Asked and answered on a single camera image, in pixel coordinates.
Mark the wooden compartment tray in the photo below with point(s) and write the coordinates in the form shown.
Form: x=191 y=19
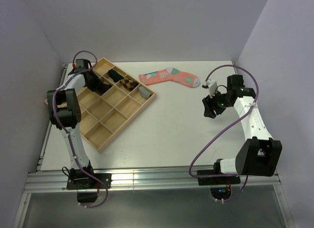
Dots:
x=104 y=117

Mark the brown argyle rolled sock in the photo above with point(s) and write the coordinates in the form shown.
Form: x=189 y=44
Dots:
x=128 y=83

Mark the dark blue rolled sock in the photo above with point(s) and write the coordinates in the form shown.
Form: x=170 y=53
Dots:
x=115 y=76

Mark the pink patterned sock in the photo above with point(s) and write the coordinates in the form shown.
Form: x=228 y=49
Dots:
x=170 y=74

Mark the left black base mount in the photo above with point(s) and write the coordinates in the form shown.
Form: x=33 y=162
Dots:
x=88 y=189

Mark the grey sock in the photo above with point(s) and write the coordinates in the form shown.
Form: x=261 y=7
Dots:
x=144 y=92

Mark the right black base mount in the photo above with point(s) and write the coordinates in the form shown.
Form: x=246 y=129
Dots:
x=222 y=189

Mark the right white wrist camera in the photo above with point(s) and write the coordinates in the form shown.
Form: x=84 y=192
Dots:
x=210 y=86

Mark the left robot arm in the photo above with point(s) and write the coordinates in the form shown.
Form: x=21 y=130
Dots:
x=65 y=114

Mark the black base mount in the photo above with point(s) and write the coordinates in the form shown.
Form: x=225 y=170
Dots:
x=88 y=189
x=222 y=189

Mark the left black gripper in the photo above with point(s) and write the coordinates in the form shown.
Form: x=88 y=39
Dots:
x=97 y=83

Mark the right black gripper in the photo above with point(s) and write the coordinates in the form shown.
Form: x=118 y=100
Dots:
x=209 y=105

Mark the aluminium frame rail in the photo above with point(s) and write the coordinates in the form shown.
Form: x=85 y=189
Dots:
x=121 y=180

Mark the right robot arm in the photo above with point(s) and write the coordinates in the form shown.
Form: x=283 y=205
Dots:
x=260 y=153

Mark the brown striped sock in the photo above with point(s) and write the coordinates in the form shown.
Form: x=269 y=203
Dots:
x=103 y=88

